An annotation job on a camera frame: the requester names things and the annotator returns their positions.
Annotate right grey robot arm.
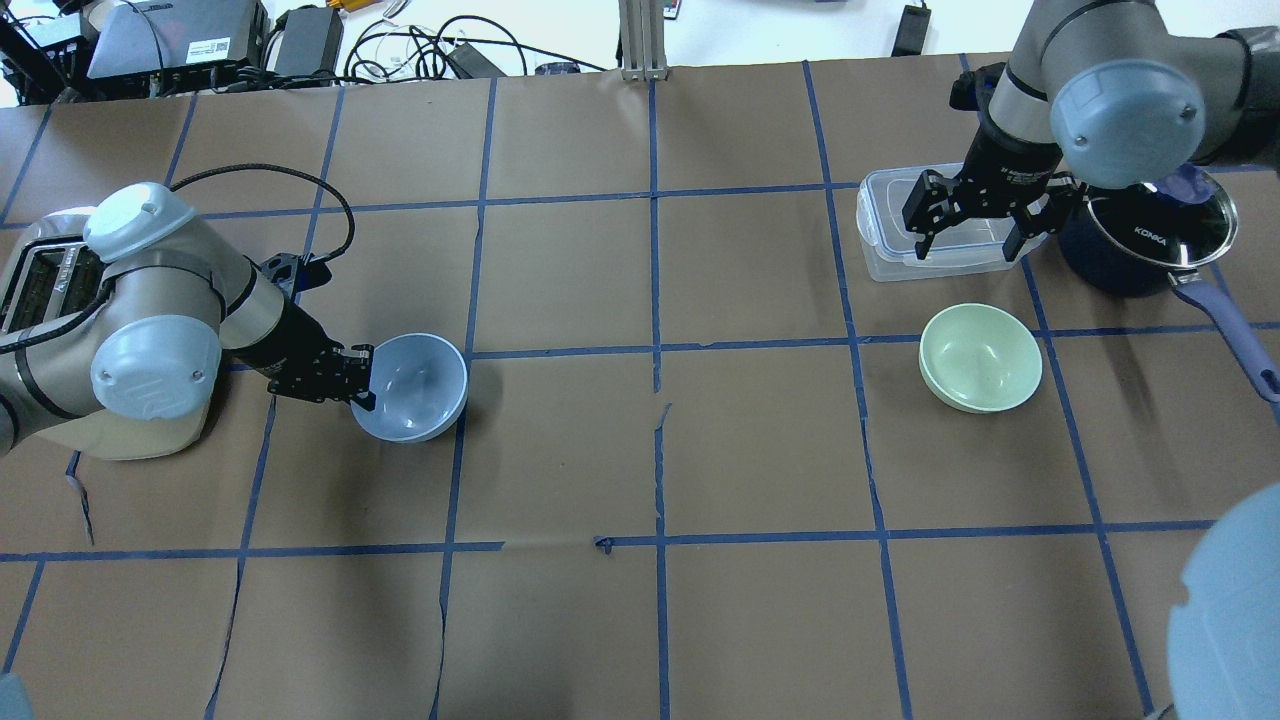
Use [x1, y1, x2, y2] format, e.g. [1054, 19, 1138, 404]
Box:
[902, 1, 1279, 261]

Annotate clear plastic food container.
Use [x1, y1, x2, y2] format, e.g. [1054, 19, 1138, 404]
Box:
[856, 167, 1016, 282]

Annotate aluminium frame post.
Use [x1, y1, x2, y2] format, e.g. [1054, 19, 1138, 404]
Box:
[618, 0, 669, 82]

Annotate dark blue saucepan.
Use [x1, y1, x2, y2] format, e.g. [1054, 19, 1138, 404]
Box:
[1059, 167, 1279, 404]

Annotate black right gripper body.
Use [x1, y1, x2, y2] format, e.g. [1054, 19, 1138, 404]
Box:
[925, 105, 1078, 223]

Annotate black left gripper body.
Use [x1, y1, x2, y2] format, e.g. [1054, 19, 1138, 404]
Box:
[262, 302, 353, 404]

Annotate black power adapter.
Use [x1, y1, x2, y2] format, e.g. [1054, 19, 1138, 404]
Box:
[270, 6, 343, 79]

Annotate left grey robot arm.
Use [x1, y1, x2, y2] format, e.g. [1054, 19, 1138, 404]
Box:
[1, 182, 378, 452]

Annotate cream metal toaster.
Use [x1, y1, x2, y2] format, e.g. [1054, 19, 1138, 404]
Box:
[0, 208, 216, 462]

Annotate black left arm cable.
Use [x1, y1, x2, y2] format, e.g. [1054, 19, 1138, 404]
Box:
[168, 164, 357, 275]

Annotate light green bowl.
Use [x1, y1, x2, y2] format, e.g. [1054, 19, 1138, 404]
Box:
[916, 304, 1044, 414]

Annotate light blue bowl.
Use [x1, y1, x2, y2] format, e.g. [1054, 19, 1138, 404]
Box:
[349, 333, 468, 445]

